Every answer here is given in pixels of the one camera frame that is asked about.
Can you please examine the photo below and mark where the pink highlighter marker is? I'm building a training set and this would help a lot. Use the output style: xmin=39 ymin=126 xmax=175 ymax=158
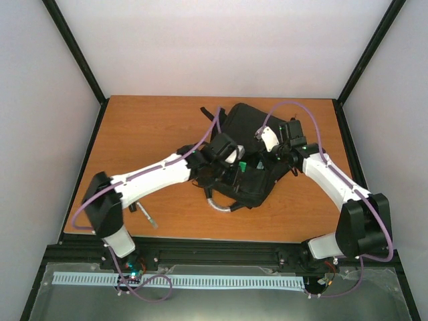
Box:
xmin=129 ymin=203 xmax=136 ymax=213

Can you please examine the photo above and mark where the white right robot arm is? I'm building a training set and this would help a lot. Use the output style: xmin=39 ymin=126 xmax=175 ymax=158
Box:
xmin=257 ymin=119 xmax=394 ymax=262

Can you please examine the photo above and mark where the black frame post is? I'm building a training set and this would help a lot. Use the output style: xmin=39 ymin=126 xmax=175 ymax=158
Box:
xmin=336 ymin=0 xmax=407 ymax=104
xmin=41 ymin=0 xmax=110 ymax=106

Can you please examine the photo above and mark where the silver pen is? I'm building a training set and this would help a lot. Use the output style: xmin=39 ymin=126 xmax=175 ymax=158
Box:
xmin=136 ymin=202 xmax=158 ymax=229

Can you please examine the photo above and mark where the right black frame post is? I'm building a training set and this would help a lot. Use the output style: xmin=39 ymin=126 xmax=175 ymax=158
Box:
xmin=336 ymin=0 xmax=407 ymax=104

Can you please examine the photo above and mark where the black student backpack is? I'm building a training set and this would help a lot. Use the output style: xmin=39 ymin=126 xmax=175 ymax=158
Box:
xmin=192 ymin=103 xmax=290 ymax=213

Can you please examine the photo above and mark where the green highlighter marker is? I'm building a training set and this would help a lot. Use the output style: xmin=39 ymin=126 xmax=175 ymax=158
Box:
xmin=238 ymin=161 xmax=247 ymax=173

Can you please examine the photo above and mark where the light blue cable duct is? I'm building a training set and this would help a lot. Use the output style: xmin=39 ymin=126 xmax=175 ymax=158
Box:
xmin=51 ymin=272 xmax=305 ymax=292

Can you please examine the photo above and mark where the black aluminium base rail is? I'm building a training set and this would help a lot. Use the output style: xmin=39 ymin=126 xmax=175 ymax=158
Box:
xmin=43 ymin=235 xmax=338 ymax=272

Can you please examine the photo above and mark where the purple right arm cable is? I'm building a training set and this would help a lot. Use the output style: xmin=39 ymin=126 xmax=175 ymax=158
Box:
xmin=263 ymin=101 xmax=395 ymax=298

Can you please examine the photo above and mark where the left black frame post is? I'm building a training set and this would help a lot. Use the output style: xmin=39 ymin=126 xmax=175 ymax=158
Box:
xmin=41 ymin=0 xmax=110 ymax=106

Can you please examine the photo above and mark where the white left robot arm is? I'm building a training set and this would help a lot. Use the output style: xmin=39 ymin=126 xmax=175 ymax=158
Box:
xmin=82 ymin=133 xmax=245 ymax=270

